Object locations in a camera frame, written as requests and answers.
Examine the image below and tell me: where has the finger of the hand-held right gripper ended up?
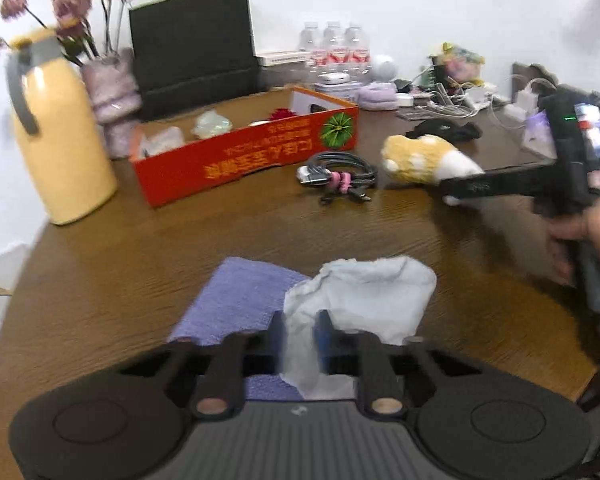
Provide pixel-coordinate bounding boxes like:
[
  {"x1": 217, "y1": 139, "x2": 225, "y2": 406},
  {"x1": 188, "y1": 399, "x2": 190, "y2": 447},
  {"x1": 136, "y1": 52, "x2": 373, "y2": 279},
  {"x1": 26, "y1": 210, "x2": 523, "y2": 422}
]
[{"x1": 439, "y1": 164, "x2": 556, "y2": 201}]

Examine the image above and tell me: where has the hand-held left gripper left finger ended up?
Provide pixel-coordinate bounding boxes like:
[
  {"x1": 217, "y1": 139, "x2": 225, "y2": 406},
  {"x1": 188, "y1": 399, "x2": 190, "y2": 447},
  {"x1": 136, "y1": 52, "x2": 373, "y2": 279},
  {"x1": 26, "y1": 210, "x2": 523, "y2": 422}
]
[{"x1": 121, "y1": 311, "x2": 286, "y2": 420}]

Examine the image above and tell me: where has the yellow thermos jug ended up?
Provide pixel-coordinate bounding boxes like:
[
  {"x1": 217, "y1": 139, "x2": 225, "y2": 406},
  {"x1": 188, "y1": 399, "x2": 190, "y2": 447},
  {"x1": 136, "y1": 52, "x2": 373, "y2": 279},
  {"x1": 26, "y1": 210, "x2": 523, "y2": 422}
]
[{"x1": 5, "y1": 27, "x2": 118, "y2": 226}]

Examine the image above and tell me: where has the black cable bundle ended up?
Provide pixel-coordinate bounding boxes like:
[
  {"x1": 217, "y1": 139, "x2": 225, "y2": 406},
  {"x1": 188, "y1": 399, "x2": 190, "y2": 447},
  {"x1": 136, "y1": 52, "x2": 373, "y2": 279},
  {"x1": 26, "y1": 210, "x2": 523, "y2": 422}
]
[{"x1": 296, "y1": 151, "x2": 378, "y2": 206}]

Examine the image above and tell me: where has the black cloth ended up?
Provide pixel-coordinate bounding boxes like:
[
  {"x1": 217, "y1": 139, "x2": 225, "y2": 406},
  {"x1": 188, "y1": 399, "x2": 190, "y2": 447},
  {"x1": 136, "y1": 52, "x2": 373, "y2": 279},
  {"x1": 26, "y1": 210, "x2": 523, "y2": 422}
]
[{"x1": 405, "y1": 120, "x2": 482, "y2": 142}]

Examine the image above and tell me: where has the purple cloth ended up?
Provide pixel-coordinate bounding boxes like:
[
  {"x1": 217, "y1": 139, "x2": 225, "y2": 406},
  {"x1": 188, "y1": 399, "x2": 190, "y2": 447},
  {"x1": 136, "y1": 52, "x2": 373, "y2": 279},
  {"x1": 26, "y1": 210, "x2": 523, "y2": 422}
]
[{"x1": 171, "y1": 257, "x2": 311, "y2": 402}]

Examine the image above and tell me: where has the orange white plush toy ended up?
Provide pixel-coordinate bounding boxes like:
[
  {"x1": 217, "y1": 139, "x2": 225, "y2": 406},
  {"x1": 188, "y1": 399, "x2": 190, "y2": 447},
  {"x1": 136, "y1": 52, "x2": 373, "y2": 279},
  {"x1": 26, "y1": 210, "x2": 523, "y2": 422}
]
[{"x1": 381, "y1": 133, "x2": 485, "y2": 206}]

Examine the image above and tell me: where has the white charger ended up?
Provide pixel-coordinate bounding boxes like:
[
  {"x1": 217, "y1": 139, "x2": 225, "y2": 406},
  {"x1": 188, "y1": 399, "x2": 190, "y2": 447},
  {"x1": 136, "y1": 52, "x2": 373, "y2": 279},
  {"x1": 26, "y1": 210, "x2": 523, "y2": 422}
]
[{"x1": 467, "y1": 85, "x2": 498, "y2": 106}]

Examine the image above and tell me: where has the shrink-wrapped water bottle pack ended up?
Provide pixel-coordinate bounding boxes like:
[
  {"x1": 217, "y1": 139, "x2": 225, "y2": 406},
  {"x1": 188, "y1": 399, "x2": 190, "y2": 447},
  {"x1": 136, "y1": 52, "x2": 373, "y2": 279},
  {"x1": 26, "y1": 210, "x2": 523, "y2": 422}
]
[{"x1": 300, "y1": 21, "x2": 372, "y2": 78}]

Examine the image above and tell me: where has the dried pink rose bouquet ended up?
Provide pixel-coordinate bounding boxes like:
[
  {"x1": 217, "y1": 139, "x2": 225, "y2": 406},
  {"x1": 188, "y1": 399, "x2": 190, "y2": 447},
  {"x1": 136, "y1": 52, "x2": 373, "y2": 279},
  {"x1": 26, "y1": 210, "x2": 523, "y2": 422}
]
[{"x1": 0, "y1": 0, "x2": 141, "y2": 73}]

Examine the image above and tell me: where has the black paper bag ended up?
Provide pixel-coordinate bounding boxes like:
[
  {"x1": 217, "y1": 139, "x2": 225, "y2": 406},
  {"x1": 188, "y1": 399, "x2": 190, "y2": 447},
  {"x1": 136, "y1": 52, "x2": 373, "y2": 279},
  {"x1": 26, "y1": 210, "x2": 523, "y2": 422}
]
[{"x1": 129, "y1": 0, "x2": 261, "y2": 122}]

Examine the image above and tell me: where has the crumpled clear plastic wrap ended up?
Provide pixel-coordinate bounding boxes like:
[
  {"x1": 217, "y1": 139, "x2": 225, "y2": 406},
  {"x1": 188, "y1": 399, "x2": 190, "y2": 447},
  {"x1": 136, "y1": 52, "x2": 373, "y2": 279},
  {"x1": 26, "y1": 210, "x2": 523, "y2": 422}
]
[{"x1": 192, "y1": 110, "x2": 233, "y2": 138}]

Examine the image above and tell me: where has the purple white device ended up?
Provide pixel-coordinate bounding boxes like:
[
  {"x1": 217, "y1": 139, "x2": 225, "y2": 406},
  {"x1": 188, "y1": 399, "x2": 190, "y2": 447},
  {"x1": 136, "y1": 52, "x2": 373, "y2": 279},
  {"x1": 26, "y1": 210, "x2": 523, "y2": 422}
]
[{"x1": 522, "y1": 112, "x2": 553, "y2": 158}]

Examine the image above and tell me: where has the colourful toy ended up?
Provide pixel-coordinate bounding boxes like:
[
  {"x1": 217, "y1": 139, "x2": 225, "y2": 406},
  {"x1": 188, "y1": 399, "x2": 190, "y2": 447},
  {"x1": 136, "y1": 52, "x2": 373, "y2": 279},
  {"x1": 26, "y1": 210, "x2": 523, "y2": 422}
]
[{"x1": 430, "y1": 42, "x2": 486, "y2": 83}]

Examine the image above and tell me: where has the white cloth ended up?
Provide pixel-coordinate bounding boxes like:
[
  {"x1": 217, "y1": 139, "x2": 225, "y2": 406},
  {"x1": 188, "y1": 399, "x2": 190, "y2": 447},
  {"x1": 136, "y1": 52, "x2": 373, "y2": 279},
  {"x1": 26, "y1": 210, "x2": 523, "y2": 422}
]
[{"x1": 279, "y1": 256, "x2": 437, "y2": 401}]

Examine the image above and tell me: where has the white round gadget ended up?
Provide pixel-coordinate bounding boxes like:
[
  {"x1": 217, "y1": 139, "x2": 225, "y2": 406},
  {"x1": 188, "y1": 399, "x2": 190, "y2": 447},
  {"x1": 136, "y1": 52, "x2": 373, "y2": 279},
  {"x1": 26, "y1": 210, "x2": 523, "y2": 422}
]
[{"x1": 372, "y1": 55, "x2": 400, "y2": 83}]

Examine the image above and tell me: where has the folded purple towel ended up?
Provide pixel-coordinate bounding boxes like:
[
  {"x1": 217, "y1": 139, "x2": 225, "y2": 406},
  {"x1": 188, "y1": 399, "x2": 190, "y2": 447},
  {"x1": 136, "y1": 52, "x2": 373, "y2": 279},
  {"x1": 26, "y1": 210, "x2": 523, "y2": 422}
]
[{"x1": 356, "y1": 84, "x2": 400, "y2": 111}]

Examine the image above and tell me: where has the pink ribbed vase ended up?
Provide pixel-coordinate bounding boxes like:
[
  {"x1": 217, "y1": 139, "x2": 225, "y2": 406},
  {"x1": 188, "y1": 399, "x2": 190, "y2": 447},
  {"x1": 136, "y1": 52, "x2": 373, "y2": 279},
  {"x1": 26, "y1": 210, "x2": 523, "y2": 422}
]
[{"x1": 80, "y1": 49, "x2": 143, "y2": 158}]

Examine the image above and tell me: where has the tangle of white cables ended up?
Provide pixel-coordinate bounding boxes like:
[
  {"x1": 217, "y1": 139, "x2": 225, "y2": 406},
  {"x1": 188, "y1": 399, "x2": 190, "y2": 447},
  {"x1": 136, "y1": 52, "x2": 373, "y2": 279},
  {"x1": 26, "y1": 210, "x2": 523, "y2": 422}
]
[{"x1": 400, "y1": 80, "x2": 521, "y2": 121}]

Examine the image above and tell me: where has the orange cardboard box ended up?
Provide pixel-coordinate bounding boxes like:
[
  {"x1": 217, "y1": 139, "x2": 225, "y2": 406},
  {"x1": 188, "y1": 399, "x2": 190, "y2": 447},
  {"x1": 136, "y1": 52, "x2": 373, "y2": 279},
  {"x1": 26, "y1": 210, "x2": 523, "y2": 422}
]
[{"x1": 129, "y1": 86, "x2": 360, "y2": 208}]

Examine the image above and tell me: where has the flat white box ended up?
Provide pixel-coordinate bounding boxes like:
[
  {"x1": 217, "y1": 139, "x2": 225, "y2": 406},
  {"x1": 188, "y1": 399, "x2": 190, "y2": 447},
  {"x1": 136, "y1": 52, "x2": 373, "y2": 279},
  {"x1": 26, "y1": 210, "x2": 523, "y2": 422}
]
[{"x1": 255, "y1": 51, "x2": 311, "y2": 67}]

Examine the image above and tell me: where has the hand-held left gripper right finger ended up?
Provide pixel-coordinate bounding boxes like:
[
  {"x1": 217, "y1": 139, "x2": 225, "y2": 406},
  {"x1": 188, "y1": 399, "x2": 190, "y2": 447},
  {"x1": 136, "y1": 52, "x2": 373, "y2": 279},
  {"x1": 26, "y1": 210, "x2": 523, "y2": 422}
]
[{"x1": 316, "y1": 310, "x2": 482, "y2": 420}]

